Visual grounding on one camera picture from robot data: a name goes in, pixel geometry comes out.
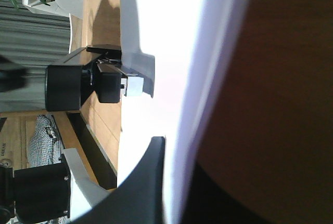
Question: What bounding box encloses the white paper sheet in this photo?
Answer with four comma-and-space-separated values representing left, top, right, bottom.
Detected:
117, 0, 249, 223

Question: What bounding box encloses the checkered cloth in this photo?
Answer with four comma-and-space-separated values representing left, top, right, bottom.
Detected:
28, 114, 64, 167

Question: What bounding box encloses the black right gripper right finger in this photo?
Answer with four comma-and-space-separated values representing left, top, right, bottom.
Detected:
182, 164, 269, 224

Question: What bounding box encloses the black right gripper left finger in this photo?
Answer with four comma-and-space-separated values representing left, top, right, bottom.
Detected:
74, 137, 165, 223

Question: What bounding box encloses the black stapler orange button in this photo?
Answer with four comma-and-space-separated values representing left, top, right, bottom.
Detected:
45, 44, 145, 112

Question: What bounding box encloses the wooden desk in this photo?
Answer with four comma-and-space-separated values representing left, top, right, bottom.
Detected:
56, 0, 332, 223

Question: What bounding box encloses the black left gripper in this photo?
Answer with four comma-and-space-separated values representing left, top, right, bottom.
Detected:
1, 163, 70, 221

